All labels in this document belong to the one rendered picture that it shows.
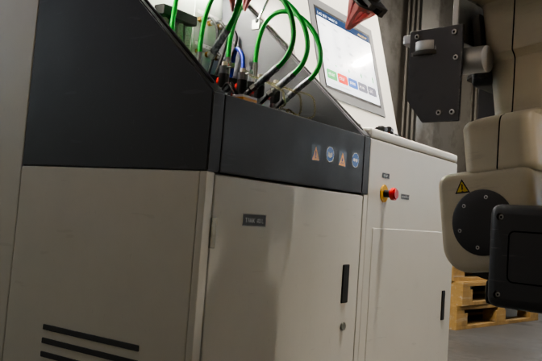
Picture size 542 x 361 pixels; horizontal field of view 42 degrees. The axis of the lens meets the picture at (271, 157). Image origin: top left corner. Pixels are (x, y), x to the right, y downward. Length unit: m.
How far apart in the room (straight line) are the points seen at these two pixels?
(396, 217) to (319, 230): 0.45
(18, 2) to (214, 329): 0.98
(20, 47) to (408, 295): 1.33
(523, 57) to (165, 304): 0.81
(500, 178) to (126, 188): 0.77
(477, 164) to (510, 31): 0.23
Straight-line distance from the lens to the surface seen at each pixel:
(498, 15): 1.23
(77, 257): 1.62
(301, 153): 1.65
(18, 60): 1.87
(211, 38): 2.25
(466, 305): 5.36
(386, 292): 2.11
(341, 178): 1.82
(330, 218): 1.78
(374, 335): 2.06
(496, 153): 1.15
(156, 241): 1.45
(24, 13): 1.90
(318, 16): 2.37
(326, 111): 2.01
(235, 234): 1.45
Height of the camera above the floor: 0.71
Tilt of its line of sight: 5 degrees up
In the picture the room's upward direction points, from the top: 4 degrees clockwise
